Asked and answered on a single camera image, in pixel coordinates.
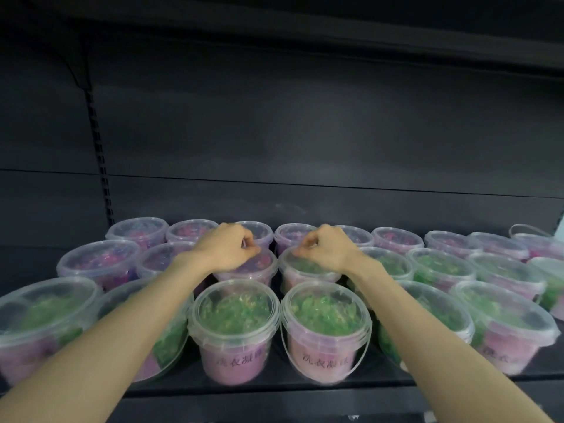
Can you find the person's right forearm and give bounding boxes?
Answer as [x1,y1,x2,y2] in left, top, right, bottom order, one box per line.
[347,254,554,423]

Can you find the clear lidded green pod bucket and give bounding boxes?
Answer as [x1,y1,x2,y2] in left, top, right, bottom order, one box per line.
[278,246,343,296]

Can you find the rows of clear pod tubs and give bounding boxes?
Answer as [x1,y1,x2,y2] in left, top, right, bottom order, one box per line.
[0,217,564,389]

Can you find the person's left forearm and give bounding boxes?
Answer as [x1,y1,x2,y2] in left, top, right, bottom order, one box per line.
[0,252,217,423]

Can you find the black shelf back panel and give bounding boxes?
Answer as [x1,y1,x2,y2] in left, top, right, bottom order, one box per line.
[0,35,564,260]

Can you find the black overhead shelf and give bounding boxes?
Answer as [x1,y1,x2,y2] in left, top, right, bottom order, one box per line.
[0,0,564,73]

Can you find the black metal shelf board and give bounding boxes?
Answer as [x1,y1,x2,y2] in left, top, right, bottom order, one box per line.
[0,321,564,423]

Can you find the person's right hand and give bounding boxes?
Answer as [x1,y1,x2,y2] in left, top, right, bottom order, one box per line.
[293,224,368,277]

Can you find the black slotted shelf upright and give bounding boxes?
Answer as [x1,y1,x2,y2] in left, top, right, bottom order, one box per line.
[82,53,116,227]

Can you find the clear lidded pink pod bucket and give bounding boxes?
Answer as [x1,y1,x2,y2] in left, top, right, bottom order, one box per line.
[213,247,279,288]

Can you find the person's left hand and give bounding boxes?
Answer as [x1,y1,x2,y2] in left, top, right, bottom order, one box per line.
[193,223,257,276]

